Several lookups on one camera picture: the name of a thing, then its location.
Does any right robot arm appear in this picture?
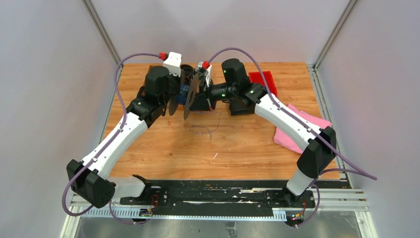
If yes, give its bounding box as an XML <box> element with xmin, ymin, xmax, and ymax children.
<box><xmin>185</xmin><ymin>59</ymin><xmax>336</xmax><ymax>207</ymax></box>

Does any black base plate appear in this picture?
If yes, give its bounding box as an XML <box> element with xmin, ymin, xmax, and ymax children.
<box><xmin>117</xmin><ymin>179</ymin><xmax>316</xmax><ymax>219</ymax></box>

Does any grey filament spool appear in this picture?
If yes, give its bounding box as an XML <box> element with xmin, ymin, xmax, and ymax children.
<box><xmin>168</xmin><ymin>70</ymin><xmax>200</xmax><ymax>120</ymax></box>

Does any red plastic bin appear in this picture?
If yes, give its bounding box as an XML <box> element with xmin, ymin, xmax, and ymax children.
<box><xmin>249</xmin><ymin>71</ymin><xmax>277</xmax><ymax>97</ymax></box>

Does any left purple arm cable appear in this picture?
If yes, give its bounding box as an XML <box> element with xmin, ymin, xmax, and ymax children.
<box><xmin>61</xmin><ymin>52</ymin><xmax>165</xmax><ymax>226</ymax></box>

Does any rolled dark tie top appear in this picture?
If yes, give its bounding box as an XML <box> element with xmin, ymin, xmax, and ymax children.
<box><xmin>180</xmin><ymin>64</ymin><xmax>194</xmax><ymax>81</ymax></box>

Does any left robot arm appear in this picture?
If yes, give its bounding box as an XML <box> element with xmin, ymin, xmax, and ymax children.
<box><xmin>66</xmin><ymin>66</ymin><xmax>185</xmax><ymax>208</ymax></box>

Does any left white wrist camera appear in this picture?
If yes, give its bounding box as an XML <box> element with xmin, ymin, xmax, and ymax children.
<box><xmin>159</xmin><ymin>52</ymin><xmax>182</xmax><ymax>76</ymax></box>

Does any pink cloth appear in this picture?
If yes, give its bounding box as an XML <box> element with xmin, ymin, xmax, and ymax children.
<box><xmin>273</xmin><ymin>104</ymin><xmax>332</xmax><ymax>154</ymax></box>

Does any thin blue wire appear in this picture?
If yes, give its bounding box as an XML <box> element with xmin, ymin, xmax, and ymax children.
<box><xmin>177</xmin><ymin>83</ymin><xmax>222</xmax><ymax>141</ymax></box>

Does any wooden compartment tray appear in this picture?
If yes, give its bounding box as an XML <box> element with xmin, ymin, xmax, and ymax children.
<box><xmin>146</xmin><ymin>64</ymin><xmax>155</xmax><ymax>75</ymax></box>

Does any black plastic bin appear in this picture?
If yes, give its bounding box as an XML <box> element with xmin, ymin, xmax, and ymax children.
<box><xmin>229</xmin><ymin>99</ymin><xmax>255</xmax><ymax>116</ymax></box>

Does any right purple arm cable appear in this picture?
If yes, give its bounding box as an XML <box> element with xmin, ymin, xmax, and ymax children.
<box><xmin>207</xmin><ymin>47</ymin><xmax>378</xmax><ymax>228</ymax></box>

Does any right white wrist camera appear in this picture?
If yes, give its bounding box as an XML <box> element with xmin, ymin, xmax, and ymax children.
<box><xmin>195</xmin><ymin>61</ymin><xmax>212</xmax><ymax>87</ymax></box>

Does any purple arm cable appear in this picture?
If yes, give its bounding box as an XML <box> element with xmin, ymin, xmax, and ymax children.
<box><xmin>61</xmin><ymin>52</ymin><xmax>165</xmax><ymax>226</ymax></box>
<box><xmin>207</xmin><ymin>47</ymin><xmax>378</xmax><ymax>228</ymax></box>

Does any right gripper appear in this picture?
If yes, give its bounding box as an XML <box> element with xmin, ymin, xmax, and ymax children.
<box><xmin>190</xmin><ymin>77</ymin><xmax>237</xmax><ymax>112</ymax></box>

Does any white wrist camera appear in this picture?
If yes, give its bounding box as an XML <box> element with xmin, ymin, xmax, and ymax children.
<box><xmin>195</xmin><ymin>61</ymin><xmax>212</xmax><ymax>87</ymax></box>
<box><xmin>159</xmin><ymin>52</ymin><xmax>182</xmax><ymax>76</ymax></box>

